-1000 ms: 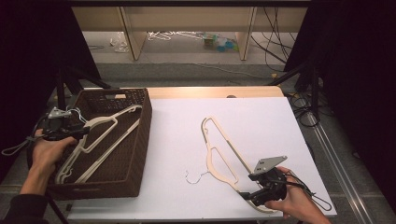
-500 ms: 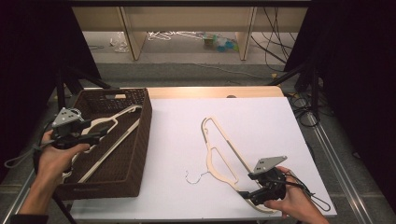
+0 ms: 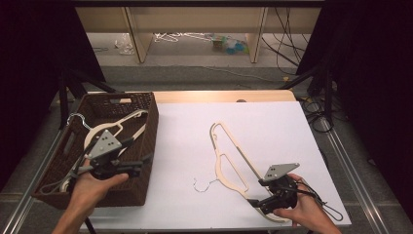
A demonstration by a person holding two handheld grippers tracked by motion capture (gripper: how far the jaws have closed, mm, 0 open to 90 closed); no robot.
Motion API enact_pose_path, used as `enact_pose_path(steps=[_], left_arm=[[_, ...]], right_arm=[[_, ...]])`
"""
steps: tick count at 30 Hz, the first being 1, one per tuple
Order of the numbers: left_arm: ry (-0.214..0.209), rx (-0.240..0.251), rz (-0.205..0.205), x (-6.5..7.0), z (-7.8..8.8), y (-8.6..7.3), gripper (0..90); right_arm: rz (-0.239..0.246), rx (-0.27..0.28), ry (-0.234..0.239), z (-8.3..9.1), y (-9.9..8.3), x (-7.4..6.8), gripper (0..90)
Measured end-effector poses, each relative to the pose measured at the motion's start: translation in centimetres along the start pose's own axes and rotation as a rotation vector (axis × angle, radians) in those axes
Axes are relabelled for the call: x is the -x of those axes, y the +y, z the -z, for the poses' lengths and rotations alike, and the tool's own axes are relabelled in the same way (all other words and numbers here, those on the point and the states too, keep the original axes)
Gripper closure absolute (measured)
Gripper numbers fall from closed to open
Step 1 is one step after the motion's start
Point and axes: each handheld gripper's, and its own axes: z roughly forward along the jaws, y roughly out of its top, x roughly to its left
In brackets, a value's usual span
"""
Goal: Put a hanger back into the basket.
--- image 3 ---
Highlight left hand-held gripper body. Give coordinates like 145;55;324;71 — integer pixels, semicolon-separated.
86;129;144;181

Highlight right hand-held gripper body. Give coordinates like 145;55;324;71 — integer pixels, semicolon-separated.
259;162;301;215

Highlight beige clothes hanger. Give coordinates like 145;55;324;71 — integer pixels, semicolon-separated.
38;162;82;196
66;108;150;160
193;122;291;224

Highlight brown wicker basket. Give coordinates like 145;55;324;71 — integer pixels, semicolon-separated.
31;92;160;209

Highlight person's right hand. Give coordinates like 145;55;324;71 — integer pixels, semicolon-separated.
272;173;326;228

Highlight person's left hand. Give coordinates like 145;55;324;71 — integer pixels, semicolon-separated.
69;158;130;209

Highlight white table mat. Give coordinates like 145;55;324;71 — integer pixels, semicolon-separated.
79;100;353;232

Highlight black metal stand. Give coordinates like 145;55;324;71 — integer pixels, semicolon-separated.
278;60;336;125
57;67;117;131

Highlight clear plastic bag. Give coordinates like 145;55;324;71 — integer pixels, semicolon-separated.
114;32;134;56

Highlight black curtain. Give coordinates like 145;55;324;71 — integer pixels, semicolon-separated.
295;0;413;223
0;0;107;193

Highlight pile of colourful plastic things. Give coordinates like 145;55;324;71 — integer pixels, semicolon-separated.
210;33;249;56

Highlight beige wooden shelf unit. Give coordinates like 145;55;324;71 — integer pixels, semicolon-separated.
74;6;322;64

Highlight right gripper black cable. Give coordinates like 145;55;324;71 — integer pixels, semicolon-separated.
294;179;345;222

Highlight coiled black floor cables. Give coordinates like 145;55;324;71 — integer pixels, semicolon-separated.
297;96;336;135

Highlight metal floor rail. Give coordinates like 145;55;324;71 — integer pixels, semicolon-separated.
0;129;63;234
319;116;393;234

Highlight white floor cable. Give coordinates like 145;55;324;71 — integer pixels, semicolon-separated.
204;65;284;83

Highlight white wire hangers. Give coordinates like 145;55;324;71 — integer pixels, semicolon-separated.
153;31;212;44

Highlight hanging black cables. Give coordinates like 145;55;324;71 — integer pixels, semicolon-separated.
261;6;313;76

